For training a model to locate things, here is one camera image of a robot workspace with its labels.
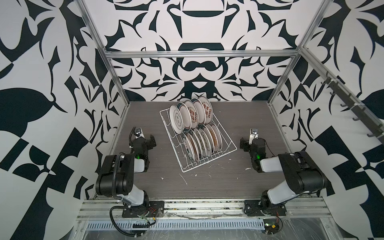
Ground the white wire dish rack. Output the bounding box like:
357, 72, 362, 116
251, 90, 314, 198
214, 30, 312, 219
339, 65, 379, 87
160, 109, 238, 173

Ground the plate green rim red line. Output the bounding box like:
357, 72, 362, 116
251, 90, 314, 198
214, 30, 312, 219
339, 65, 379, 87
177, 102, 192, 132

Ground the white plate green quatrefoil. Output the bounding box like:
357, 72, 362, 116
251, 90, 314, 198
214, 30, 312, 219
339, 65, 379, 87
169, 105, 184, 135

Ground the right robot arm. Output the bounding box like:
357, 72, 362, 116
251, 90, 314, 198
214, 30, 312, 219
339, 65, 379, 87
240, 138, 328, 217

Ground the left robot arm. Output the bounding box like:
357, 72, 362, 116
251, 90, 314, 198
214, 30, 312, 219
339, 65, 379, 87
95, 135, 157, 207

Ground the row plate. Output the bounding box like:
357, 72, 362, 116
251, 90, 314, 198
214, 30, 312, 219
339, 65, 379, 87
205, 125, 219, 153
211, 122, 223, 151
192, 129, 203, 161
198, 128, 212, 158
199, 96, 213, 124

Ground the front row plate hao shi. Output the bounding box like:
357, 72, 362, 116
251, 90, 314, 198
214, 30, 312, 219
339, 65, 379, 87
183, 133, 199, 163

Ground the small circuit board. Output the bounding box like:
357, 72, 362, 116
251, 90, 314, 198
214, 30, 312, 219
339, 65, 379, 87
263, 218, 284, 236

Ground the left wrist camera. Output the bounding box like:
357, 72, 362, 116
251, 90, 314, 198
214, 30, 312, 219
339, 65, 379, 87
133, 128, 144, 139

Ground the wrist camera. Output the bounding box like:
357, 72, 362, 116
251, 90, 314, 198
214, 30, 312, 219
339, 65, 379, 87
133, 128, 144, 139
249, 128, 259, 145

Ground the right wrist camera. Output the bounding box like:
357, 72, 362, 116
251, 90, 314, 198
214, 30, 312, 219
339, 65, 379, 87
249, 128, 259, 145

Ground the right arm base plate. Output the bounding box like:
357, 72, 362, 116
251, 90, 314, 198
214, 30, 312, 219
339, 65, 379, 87
243, 199, 287, 217

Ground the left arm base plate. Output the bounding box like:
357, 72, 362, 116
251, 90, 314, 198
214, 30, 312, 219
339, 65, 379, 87
122, 201, 165, 218

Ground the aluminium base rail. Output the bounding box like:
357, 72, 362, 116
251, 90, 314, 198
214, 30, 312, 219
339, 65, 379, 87
76, 197, 332, 221

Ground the white slotted cable duct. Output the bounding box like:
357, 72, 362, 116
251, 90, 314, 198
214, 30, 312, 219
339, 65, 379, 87
86, 219, 265, 231

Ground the aluminium frame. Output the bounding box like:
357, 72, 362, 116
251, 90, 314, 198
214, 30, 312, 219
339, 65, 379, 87
74, 0, 384, 145

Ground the wall hook rail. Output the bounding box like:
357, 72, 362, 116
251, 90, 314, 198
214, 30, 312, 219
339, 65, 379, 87
320, 72, 384, 145

